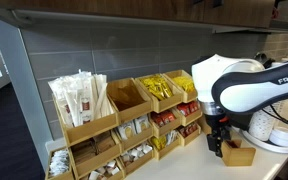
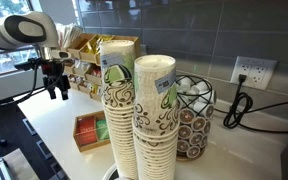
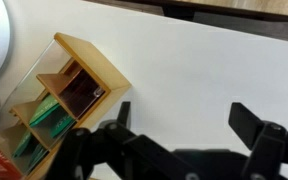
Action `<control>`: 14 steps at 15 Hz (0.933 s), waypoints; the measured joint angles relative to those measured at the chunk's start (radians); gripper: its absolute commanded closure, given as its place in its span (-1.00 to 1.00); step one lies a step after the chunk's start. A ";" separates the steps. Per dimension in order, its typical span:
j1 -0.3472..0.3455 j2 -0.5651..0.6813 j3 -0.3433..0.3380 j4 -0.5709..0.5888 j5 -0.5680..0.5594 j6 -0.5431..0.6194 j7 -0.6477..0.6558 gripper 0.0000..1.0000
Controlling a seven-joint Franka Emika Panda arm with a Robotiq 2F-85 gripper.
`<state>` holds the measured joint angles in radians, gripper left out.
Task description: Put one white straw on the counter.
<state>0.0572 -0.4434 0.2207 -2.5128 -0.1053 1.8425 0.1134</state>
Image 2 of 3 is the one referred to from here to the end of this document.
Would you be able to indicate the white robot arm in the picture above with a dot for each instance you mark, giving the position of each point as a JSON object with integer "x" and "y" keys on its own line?
{"x": 7, "y": 30}

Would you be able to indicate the green tea packet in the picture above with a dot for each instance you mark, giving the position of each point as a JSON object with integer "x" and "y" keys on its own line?
{"x": 102, "y": 130}

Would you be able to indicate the wooden condiment organizer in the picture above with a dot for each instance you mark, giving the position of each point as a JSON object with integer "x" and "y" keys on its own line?
{"x": 84, "y": 71}

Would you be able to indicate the white round lid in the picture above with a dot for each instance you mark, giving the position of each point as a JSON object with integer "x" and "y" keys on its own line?
{"x": 109, "y": 171}

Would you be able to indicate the red tea packet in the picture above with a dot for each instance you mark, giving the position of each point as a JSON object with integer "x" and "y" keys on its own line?
{"x": 86, "y": 130}

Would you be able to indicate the wrapped white straws bundle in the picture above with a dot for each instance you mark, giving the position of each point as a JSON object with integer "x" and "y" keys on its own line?
{"x": 69, "y": 33}

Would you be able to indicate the small wooden tea box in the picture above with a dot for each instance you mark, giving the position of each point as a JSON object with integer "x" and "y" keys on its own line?
{"x": 80, "y": 146}

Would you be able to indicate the white wall outlet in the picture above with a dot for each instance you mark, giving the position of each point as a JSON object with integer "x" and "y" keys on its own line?
{"x": 254, "y": 71}

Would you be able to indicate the yellow mustard packet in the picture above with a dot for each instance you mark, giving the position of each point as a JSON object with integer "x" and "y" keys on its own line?
{"x": 95, "y": 46}

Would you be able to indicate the window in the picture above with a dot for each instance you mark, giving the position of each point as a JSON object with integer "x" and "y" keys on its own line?
{"x": 4, "y": 60}

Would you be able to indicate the patterned paper cup stack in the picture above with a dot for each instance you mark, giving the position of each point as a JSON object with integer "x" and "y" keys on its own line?
{"x": 154, "y": 120}
{"x": 119, "y": 110}

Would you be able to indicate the coffee pod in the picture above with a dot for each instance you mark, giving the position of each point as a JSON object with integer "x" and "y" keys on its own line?
{"x": 186, "y": 116}
{"x": 196, "y": 138}
{"x": 198, "y": 123}
{"x": 193, "y": 152}
{"x": 185, "y": 132}
{"x": 183, "y": 145}

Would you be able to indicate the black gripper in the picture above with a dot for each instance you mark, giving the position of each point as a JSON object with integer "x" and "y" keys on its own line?
{"x": 52, "y": 71}

